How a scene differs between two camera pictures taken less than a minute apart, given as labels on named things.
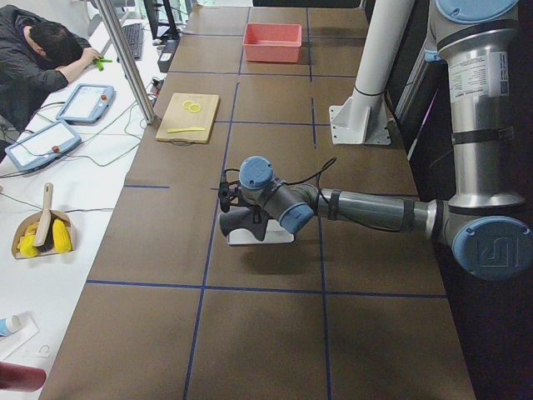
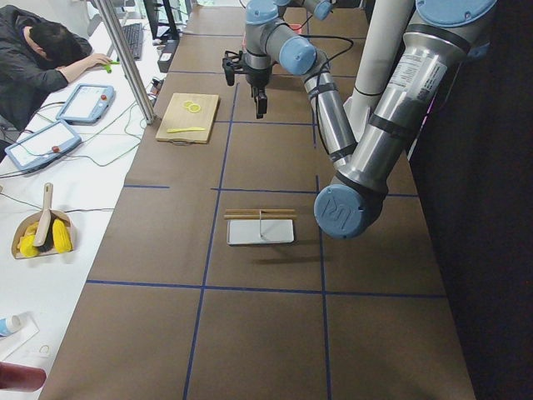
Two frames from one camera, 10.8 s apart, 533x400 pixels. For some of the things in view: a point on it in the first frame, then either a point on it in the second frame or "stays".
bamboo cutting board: x=176 y=116 stays
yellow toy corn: x=62 y=236 stays
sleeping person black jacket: x=34 y=59 stays
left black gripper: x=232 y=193 -> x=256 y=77
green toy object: x=98 y=62 -> x=108 y=66
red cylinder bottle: x=23 y=378 stays
